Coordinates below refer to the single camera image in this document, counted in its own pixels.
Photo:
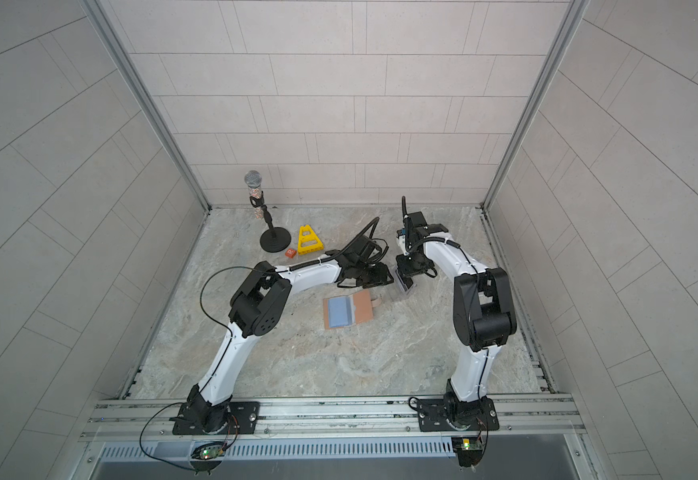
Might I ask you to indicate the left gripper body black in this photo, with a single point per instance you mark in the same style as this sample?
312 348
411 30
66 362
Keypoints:
370 276

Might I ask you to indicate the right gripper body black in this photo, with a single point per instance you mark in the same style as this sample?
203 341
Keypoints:
409 265

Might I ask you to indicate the clear acrylic card stand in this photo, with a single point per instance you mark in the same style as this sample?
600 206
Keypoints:
404 284

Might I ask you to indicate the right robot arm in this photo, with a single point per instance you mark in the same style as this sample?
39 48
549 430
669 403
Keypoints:
483 310

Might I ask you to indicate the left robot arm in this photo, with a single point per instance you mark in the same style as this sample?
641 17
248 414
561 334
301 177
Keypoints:
258 304

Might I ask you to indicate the yellow triangular plastic block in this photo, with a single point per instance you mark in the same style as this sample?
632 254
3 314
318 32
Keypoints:
308 241

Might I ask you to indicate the microphone on black stand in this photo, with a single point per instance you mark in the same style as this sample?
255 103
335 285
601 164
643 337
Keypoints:
274 239

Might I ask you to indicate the right circuit board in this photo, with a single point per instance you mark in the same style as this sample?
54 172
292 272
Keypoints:
469 451

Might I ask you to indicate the left green circuit board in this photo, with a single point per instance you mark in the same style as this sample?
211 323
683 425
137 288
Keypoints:
213 451

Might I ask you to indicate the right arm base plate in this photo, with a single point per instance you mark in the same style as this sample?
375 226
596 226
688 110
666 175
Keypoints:
448 414

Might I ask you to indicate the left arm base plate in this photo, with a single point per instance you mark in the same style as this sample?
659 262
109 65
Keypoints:
197 418

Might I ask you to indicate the aluminium mounting rail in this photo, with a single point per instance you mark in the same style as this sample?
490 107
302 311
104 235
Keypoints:
335 417

